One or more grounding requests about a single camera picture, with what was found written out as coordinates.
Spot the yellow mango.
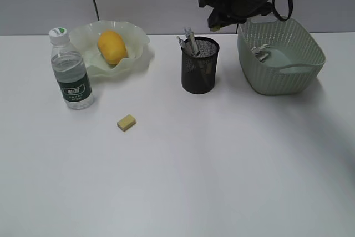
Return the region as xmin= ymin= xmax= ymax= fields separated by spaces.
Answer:
xmin=97 ymin=30 xmax=128 ymax=65

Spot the blue grip pen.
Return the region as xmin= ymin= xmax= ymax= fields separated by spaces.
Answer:
xmin=182 ymin=27 xmax=200 ymax=57

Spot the clear water bottle green label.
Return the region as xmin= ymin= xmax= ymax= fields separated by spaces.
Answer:
xmin=49 ymin=27 xmax=94 ymax=110

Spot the green wavy glass plate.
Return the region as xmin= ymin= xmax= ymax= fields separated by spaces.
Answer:
xmin=69 ymin=21 xmax=150 ymax=77

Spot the black mesh pen holder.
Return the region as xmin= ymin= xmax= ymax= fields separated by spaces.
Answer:
xmin=181 ymin=37 xmax=220 ymax=94

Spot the grey grip pen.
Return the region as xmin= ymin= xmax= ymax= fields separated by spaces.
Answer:
xmin=176 ymin=36 xmax=194 ymax=56

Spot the plain yellow eraser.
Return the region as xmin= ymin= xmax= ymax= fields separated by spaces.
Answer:
xmin=117 ymin=114 xmax=136 ymax=132

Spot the beige grip pen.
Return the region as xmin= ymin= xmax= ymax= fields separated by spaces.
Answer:
xmin=186 ymin=27 xmax=201 ymax=57

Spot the white waste paper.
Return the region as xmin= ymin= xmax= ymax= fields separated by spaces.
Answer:
xmin=251 ymin=44 xmax=271 ymax=63

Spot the green plastic woven basket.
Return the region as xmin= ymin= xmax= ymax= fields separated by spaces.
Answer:
xmin=237 ymin=18 xmax=326 ymax=95

